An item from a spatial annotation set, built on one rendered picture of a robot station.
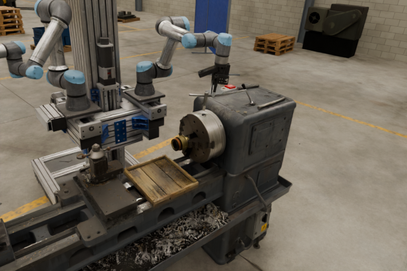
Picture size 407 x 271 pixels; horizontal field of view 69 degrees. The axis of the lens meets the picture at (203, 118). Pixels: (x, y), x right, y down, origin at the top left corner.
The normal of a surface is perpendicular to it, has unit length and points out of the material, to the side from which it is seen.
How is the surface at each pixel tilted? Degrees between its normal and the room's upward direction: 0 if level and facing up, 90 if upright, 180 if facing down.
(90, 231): 0
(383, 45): 90
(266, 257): 0
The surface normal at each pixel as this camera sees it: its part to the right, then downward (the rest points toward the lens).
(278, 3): -0.65, 0.29
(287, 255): 0.07, -0.90
